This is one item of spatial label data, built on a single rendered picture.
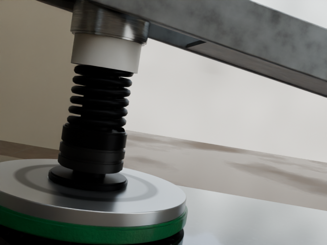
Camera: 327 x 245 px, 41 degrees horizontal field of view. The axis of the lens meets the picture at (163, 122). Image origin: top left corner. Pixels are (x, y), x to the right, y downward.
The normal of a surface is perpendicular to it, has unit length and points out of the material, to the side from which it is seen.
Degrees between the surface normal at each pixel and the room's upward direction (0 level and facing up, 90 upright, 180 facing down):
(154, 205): 0
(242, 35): 90
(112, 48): 90
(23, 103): 90
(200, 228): 0
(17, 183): 0
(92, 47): 90
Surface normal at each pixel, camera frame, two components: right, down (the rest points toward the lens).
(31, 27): -0.07, 0.07
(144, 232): 0.60, 0.15
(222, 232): 0.15, -0.99
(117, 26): 0.27, 0.11
